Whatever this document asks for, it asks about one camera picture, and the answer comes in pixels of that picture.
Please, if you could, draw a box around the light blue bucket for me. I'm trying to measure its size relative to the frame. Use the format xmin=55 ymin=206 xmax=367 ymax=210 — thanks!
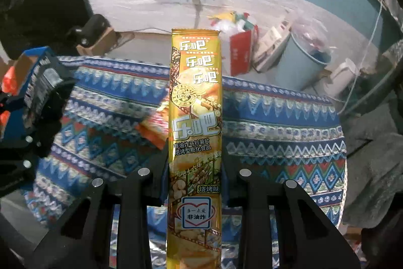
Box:
xmin=283 ymin=33 xmax=332 ymax=93

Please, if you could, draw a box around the grey blanket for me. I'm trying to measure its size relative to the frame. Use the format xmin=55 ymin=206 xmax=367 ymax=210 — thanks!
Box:
xmin=338 ymin=40 xmax=403 ymax=227

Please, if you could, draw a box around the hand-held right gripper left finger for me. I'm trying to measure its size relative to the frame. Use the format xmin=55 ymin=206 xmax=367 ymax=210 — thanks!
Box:
xmin=31 ymin=143 xmax=171 ymax=269

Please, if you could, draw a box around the orange striped snack packet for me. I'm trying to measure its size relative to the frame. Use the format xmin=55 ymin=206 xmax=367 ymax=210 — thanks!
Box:
xmin=137 ymin=94 xmax=172 ymax=151

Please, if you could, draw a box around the clear plastic bag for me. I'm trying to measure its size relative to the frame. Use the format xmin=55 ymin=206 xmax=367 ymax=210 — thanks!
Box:
xmin=290 ymin=14 xmax=336 ymax=57

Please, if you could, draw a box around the blue patterned tablecloth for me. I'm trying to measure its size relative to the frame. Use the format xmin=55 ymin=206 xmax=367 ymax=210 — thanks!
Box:
xmin=19 ymin=55 xmax=348 ymax=269

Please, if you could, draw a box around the dark blue snack packet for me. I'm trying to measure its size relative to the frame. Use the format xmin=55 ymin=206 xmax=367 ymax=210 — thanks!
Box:
xmin=23 ymin=56 xmax=76 ymax=120

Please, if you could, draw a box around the red and white bag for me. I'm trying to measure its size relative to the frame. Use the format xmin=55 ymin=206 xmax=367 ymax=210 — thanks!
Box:
xmin=229 ymin=26 xmax=259 ymax=77

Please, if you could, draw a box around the white string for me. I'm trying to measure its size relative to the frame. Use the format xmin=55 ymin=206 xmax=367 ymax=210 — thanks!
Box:
xmin=342 ymin=0 xmax=389 ymax=113

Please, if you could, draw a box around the long yellow snack packet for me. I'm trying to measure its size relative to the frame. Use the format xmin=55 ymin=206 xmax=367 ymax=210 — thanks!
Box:
xmin=166 ymin=28 xmax=225 ymax=269

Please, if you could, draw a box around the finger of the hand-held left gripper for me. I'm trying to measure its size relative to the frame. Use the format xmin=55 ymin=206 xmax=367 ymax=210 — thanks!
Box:
xmin=0 ymin=88 xmax=74 ymax=197
xmin=0 ymin=93 xmax=30 ymax=131

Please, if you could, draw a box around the black round device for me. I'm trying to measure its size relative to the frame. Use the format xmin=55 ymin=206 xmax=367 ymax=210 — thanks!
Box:
xmin=67 ymin=14 xmax=110 ymax=48

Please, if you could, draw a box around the grey power cable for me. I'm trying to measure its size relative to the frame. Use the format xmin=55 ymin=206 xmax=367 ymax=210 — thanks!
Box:
xmin=192 ymin=0 xmax=204 ymax=30

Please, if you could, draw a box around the yellow green toy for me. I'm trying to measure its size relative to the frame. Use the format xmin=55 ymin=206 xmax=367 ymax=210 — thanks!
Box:
xmin=208 ymin=10 xmax=254 ymax=32

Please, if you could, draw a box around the white appliance box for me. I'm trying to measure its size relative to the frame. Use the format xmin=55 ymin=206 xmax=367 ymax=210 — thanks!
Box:
xmin=253 ymin=18 xmax=292 ymax=72

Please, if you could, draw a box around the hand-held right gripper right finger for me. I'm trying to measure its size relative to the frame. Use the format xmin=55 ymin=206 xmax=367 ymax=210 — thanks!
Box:
xmin=220 ymin=149 xmax=361 ymax=269

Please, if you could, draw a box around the small cardboard box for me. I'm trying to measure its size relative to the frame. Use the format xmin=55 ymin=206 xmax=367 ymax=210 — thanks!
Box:
xmin=76 ymin=28 xmax=134 ymax=57

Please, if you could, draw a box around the white kettle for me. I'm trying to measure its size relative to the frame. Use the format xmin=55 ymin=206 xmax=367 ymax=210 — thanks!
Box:
xmin=326 ymin=58 xmax=358 ymax=98

